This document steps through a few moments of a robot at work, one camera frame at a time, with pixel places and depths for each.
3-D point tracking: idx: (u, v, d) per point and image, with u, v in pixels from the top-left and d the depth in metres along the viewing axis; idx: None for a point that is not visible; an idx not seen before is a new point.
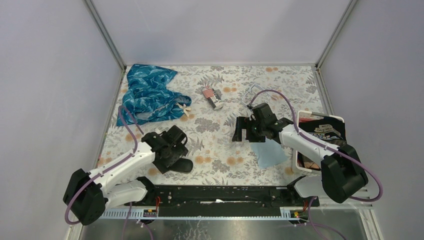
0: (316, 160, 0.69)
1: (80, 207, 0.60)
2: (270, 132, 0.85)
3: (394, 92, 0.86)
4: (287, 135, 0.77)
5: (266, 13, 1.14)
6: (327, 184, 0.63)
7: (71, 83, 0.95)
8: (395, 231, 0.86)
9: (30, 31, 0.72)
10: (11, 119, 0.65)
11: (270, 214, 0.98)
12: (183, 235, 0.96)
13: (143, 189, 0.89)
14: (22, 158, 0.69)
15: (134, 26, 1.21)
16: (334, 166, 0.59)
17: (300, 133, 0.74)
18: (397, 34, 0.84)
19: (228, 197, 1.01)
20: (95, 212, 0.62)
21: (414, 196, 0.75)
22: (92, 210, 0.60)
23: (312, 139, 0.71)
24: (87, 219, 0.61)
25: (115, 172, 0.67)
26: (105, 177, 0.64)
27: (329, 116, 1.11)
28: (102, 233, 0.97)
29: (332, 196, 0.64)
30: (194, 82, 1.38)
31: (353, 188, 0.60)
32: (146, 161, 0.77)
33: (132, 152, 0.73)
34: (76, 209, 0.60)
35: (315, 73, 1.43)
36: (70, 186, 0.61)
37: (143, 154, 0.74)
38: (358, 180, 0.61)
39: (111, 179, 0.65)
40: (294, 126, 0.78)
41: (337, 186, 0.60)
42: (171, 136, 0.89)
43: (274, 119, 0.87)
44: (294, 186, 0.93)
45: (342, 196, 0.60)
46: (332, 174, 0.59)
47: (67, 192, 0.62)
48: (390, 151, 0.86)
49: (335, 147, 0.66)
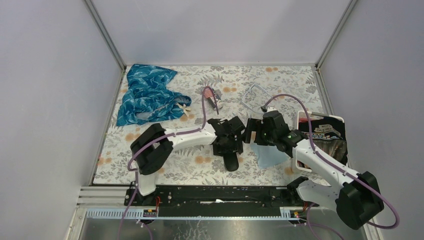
0: (332, 183, 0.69)
1: (146, 157, 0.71)
2: (282, 144, 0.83)
3: (394, 92, 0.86)
4: (302, 152, 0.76)
5: (266, 14, 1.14)
6: (344, 209, 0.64)
7: (71, 83, 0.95)
8: (393, 231, 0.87)
9: (29, 31, 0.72)
10: (10, 120, 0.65)
11: (270, 214, 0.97)
12: (183, 235, 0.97)
13: (153, 187, 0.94)
14: (21, 158, 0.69)
15: (134, 27, 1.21)
16: (354, 195, 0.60)
17: (316, 152, 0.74)
18: (397, 34, 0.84)
19: (228, 197, 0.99)
20: (154, 166, 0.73)
21: (414, 196, 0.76)
22: (155, 163, 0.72)
23: (330, 163, 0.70)
24: (146, 170, 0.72)
25: (185, 138, 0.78)
26: (176, 139, 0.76)
27: (329, 116, 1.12)
28: (103, 233, 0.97)
29: (346, 220, 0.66)
30: (194, 82, 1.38)
31: (370, 215, 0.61)
32: (208, 141, 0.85)
33: (200, 128, 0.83)
34: (142, 157, 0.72)
35: (315, 73, 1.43)
36: (146, 135, 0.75)
37: (208, 133, 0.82)
38: (375, 208, 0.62)
39: (180, 142, 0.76)
40: (309, 143, 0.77)
41: (354, 213, 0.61)
42: (231, 126, 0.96)
43: (285, 130, 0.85)
44: (297, 188, 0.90)
45: (357, 222, 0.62)
46: (350, 201, 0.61)
47: (141, 140, 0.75)
48: (390, 152, 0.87)
49: (354, 174, 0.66)
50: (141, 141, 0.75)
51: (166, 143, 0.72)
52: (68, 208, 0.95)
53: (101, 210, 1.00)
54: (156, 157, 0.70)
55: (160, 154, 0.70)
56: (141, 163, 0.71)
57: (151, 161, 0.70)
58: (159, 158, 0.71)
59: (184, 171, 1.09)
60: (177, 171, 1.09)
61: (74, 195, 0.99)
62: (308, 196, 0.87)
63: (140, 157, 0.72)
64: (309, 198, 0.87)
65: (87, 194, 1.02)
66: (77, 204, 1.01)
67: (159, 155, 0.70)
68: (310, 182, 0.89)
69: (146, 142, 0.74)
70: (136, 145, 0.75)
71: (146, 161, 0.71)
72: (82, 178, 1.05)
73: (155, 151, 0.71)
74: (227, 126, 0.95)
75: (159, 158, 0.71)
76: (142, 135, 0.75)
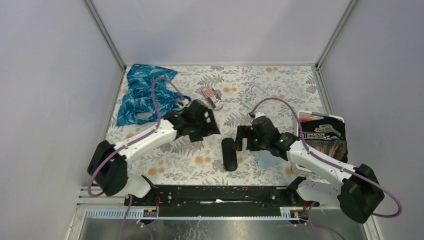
0: (330, 180, 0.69)
1: (105, 177, 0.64)
2: (275, 149, 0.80)
3: (394, 92, 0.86)
4: (296, 155, 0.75)
5: (266, 13, 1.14)
6: (347, 205, 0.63)
7: (71, 83, 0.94)
8: (394, 231, 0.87)
9: (29, 31, 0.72)
10: (10, 120, 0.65)
11: (269, 214, 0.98)
12: (183, 235, 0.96)
13: (148, 185, 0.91)
14: (21, 158, 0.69)
15: (134, 27, 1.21)
16: (356, 189, 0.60)
17: (310, 152, 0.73)
18: (397, 35, 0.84)
19: (228, 197, 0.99)
20: (118, 184, 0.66)
21: (414, 196, 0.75)
22: (116, 180, 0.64)
23: (325, 160, 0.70)
24: (110, 189, 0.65)
25: (138, 145, 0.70)
26: (129, 150, 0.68)
27: (329, 116, 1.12)
28: (102, 233, 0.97)
29: (350, 215, 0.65)
30: (194, 82, 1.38)
31: (372, 207, 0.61)
32: (170, 136, 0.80)
33: (155, 128, 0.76)
34: (102, 177, 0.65)
35: (315, 73, 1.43)
36: (97, 156, 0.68)
37: (165, 131, 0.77)
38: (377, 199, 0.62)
39: (135, 151, 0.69)
40: (303, 144, 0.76)
41: (358, 208, 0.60)
42: (191, 112, 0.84)
43: (275, 134, 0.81)
44: (297, 190, 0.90)
45: (361, 216, 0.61)
46: (353, 197, 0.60)
47: (95, 161, 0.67)
48: (390, 151, 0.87)
49: (351, 169, 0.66)
50: (95, 163, 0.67)
51: (120, 158, 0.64)
52: (68, 208, 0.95)
53: (101, 210, 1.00)
54: (114, 175, 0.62)
55: (115, 171, 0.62)
56: (104, 184, 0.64)
57: (111, 180, 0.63)
58: (118, 175, 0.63)
59: (184, 171, 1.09)
60: (177, 171, 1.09)
61: (74, 195, 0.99)
62: (310, 196, 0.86)
63: (101, 178, 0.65)
64: (312, 199, 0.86)
65: (87, 194, 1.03)
66: (77, 204, 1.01)
67: (115, 172, 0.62)
68: (309, 182, 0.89)
69: (100, 162, 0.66)
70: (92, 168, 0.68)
71: (107, 181, 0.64)
72: (82, 178, 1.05)
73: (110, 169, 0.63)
74: (186, 114, 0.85)
75: (118, 175, 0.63)
76: (94, 156, 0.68)
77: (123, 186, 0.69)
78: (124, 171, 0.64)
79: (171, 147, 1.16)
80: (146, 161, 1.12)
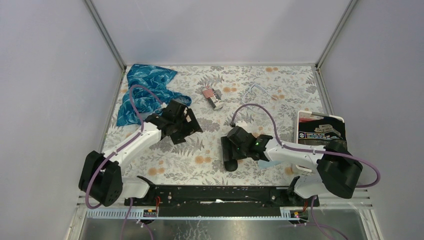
0: (309, 166, 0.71)
1: (100, 187, 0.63)
2: (255, 153, 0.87)
3: (394, 92, 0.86)
4: (273, 152, 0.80)
5: (266, 14, 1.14)
6: (332, 186, 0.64)
7: (71, 83, 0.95)
8: (394, 231, 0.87)
9: (30, 30, 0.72)
10: (10, 119, 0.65)
11: (270, 214, 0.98)
12: (183, 235, 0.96)
13: (146, 184, 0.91)
14: (22, 158, 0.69)
15: (134, 26, 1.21)
16: (330, 167, 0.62)
17: (284, 146, 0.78)
18: (397, 34, 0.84)
19: (228, 197, 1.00)
20: (114, 191, 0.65)
21: (414, 196, 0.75)
22: (112, 188, 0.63)
23: (298, 148, 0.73)
24: (107, 199, 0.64)
25: (127, 150, 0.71)
26: (120, 155, 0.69)
27: (329, 116, 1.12)
28: (102, 233, 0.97)
29: (340, 195, 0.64)
30: (194, 82, 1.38)
31: (355, 180, 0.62)
32: (156, 137, 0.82)
33: (139, 131, 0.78)
34: (97, 189, 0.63)
35: (315, 73, 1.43)
36: (86, 169, 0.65)
37: (150, 132, 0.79)
38: (356, 170, 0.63)
39: (125, 156, 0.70)
40: (276, 140, 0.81)
41: (341, 184, 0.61)
42: (172, 111, 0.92)
43: (252, 140, 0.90)
44: (295, 190, 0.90)
45: (348, 192, 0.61)
46: (331, 176, 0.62)
47: (84, 175, 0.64)
48: (390, 151, 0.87)
49: (322, 148, 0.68)
50: (85, 176, 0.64)
51: (112, 165, 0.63)
52: (68, 208, 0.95)
53: (101, 210, 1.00)
54: (109, 182, 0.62)
55: (110, 177, 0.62)
56: (99, 194, 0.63)
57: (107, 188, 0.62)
58: (114, 182, 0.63)
59: (184, 171, 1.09)
60: (177, 171, 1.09)
61: (74, 195, 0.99)
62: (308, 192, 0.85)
63: (96, 189, 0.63)
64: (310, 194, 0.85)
65: None
66: (77, 204, 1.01)
67: (112, 179, 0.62)
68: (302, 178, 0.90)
69: (91, 174, 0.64)
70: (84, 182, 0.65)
71: (103, 191, 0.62)
72: None
73: (104, 177, 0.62)
74: (167, 114, 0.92)
75: (114, 181, 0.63)
76: (82, 169, 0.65)
77: (118, 193, 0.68)
78: (119, 176, 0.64)
79: (171, 147, 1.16)
80: (146, 161, 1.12)
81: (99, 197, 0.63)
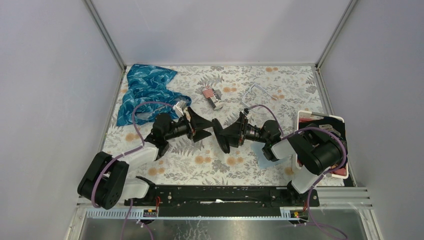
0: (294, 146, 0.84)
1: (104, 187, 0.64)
2: (269, 153, 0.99)
3: (394, 92, 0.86)
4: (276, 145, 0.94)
5: (266, 14, 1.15)
6: (304, 158, 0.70)
7: (71, 83, 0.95)
8: (394, 231, 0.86)
9: (29, 31, 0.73)
10: (9, 119, 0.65)
11: (269, 214, 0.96)
12: (183, 235, 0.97)
13: (145, 184, 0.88)
14: (21, 157, 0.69)
15: (134, 26, 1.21)
16: (295, 137, 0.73)
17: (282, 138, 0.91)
18: (398, 36, 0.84)
19: (228, 197, 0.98)
20: (116, 194, 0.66)
21: (414, 196, 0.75)
22: (116, 188, 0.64)
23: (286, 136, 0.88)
24: (108, 201, 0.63)
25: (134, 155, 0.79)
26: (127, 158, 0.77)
27: (330, 116, 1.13)
28: (102, 233, 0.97)
29: (315, 171, 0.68)
30: (194, 82, 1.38)
31: (322, 151, 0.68)
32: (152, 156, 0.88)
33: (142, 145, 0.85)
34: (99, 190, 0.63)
35: (315, 73, 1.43)
36: (92, 168, 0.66)
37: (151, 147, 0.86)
38: (328, 145, 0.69)
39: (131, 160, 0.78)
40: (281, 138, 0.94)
41: (304, 150, 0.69)
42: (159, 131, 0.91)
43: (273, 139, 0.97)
44: (293, 183, 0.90)
45: (312, 157, 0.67)
46: (296, 142, 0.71)
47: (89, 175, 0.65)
48: (389, 152, 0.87)
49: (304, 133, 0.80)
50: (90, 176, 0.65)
51: (121, 163, 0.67)
52: (68, 208, 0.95)
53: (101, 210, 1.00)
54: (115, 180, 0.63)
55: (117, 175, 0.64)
56: (102, 195, 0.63)
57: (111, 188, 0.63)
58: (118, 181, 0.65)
59: (185, 171, 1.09)
60: (177, 171, 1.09)
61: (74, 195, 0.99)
62: (303, 186, 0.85)
63: (98, 190, 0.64)
64: (306, 187, 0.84)
65: None
66: (77, 204, 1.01)
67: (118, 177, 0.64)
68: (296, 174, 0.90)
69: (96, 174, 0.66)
70: (86, 182, 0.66)
71: (106, 190, 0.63)
72: None
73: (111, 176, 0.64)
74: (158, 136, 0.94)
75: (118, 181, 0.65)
76: (89, 168, 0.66)
77: (118, 199, 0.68)
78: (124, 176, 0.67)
79: (171, 147, 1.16)
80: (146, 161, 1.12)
81: (99, 198, 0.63)
